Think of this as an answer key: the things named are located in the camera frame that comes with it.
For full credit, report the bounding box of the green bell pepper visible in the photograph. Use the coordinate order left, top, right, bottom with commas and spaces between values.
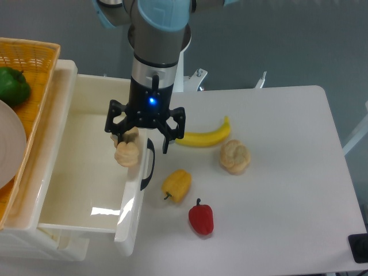
1, 67, 31, 107

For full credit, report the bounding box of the orange wicker basket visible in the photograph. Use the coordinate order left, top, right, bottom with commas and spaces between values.
1, 37, 60, 229

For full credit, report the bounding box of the white drawer cabinet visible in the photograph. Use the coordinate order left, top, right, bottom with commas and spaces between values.
1, 60, 89, 261

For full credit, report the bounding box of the white plate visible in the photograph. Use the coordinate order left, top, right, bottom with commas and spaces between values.
1, 101, 26, 188

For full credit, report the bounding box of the yellow banana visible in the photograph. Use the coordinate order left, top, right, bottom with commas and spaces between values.
175, 116, 231, 148

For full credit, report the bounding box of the black drawer handle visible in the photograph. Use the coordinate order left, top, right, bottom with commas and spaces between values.
140, 138, 156, 191

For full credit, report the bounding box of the round knotted bread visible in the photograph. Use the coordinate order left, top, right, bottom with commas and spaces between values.
220, 139, 251, 175

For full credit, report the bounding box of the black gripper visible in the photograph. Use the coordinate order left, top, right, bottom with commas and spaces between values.
105, 75, 185, 154

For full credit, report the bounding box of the upper white drawer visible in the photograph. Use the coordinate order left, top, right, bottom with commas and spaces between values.
37, 74, 154, 257

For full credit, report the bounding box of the red bell pepper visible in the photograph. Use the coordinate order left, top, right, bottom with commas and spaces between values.
188, 198, 214, 235

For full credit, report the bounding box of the yellow bell pepper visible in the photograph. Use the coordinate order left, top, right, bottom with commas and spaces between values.
161, 169, 192, 203

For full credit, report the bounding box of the square bread roll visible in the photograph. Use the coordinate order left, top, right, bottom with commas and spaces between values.
110, 127, 140, 167

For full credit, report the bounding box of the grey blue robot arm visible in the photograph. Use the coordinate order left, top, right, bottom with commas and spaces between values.
93, 0, 231, 153

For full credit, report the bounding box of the black device at edge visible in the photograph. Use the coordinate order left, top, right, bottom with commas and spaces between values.
348, 233, 368, 263

